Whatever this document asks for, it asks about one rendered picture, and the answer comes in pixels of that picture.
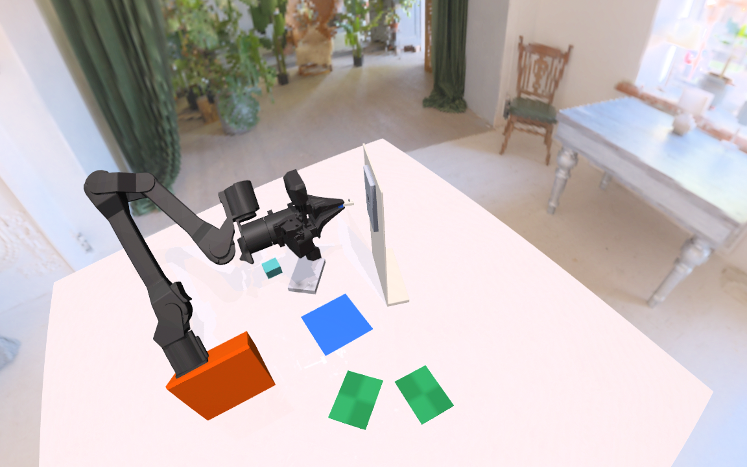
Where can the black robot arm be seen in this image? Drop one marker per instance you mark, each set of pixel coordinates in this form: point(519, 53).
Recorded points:
point(110, 194)

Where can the teal cube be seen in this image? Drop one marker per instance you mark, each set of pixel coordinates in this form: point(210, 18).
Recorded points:
point(272, 268)

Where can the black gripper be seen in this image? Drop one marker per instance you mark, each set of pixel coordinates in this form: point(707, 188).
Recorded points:
point(320, 211)

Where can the blue flat square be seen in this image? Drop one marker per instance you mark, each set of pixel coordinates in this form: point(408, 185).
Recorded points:
point(336, 324)

